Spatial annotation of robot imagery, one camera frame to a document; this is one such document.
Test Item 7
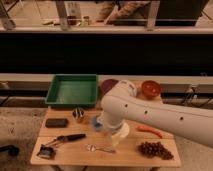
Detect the black rectangular case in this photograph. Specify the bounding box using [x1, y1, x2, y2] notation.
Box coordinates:
[45, 118, 68, 128]

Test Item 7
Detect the green plastic tray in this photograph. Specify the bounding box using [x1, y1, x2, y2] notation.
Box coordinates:
[45, 74, 98, 108]

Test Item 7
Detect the white cup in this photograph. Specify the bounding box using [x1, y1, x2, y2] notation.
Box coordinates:
[116, 122, 130, 140]

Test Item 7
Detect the bunch of dark grapes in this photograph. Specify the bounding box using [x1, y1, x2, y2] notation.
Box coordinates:
[138, 142, 174, 160]

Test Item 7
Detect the metal striped ball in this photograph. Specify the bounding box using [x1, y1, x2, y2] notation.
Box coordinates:
[72, 107, 84, 122]

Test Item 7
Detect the black handled brush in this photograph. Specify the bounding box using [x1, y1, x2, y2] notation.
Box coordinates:
[37, 134, 86, 159]

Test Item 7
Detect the wooden table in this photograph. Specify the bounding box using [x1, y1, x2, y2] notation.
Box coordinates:
[30, 105, 181, 168]

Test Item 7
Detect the blue cup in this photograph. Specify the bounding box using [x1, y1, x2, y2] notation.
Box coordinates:
[91, 116, 103, 132]

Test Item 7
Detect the black object on floor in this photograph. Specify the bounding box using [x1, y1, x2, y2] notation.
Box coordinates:
[0, 145, 19, 156]

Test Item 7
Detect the red bowl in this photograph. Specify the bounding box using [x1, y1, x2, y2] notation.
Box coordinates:
[141, 80, 161, 99]

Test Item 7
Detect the person in background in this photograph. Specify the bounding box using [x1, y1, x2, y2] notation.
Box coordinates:
[96, 0, 151, 26]

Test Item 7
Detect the purple bowl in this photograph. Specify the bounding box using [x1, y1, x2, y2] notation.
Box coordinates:
[100, 79, 118, 95]

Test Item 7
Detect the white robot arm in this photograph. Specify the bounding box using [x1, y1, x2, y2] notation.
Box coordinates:
[98, 80, 213, 148]

